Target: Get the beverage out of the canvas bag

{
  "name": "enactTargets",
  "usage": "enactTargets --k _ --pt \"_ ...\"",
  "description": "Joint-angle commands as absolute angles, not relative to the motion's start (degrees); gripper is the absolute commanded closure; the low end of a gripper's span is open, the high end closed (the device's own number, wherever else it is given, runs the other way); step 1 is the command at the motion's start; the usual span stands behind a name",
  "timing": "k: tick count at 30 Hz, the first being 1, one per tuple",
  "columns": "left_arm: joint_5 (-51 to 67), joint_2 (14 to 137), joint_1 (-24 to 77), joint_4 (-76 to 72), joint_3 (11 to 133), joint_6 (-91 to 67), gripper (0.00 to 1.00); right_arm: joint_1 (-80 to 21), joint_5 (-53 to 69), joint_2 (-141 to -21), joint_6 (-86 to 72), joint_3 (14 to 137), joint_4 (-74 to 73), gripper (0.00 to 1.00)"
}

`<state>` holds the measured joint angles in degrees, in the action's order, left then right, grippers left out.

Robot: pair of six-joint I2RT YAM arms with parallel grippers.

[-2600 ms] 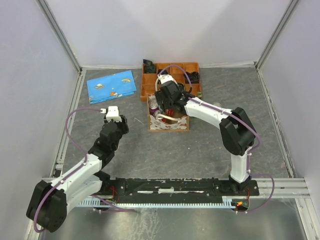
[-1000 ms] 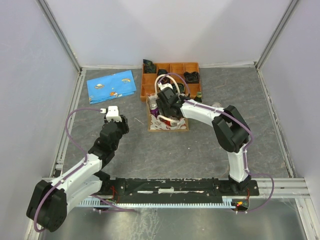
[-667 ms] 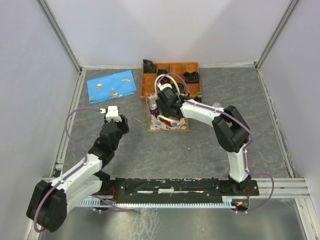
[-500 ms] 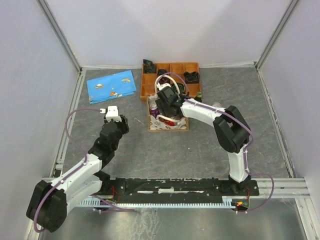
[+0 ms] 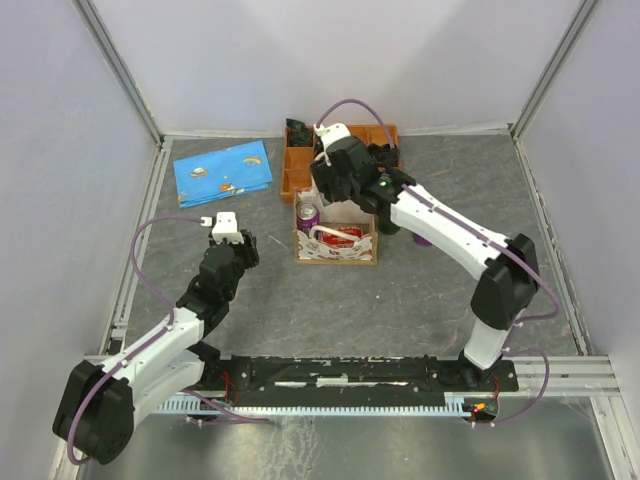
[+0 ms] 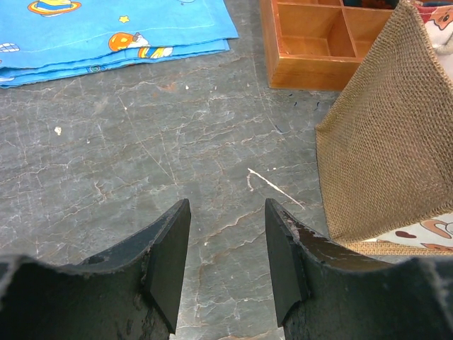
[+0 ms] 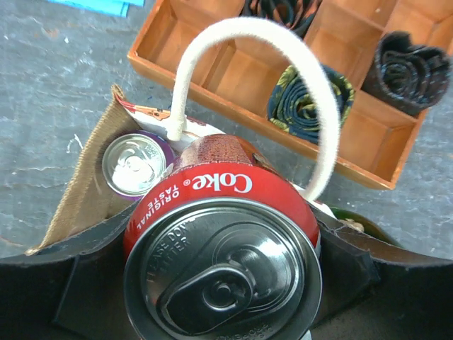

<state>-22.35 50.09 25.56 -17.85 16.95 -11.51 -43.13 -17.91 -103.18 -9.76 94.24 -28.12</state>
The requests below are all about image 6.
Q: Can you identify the blue space-print cloth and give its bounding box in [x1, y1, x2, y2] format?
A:
[1, 1, 238, 88]

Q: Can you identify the wooden compartment tray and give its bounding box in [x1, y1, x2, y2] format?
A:
[260, 0, 393, 91]

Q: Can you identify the black orange rolled sock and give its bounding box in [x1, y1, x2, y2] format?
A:
[343, 0, 399, 10]

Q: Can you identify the burlap canvas tote bag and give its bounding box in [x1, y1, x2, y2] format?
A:
[316, 1, 452, 256]

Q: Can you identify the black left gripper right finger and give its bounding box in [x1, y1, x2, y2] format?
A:
[265, 198, 452, 339]

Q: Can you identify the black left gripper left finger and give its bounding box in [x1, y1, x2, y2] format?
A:
[1, 199, 191, 339]

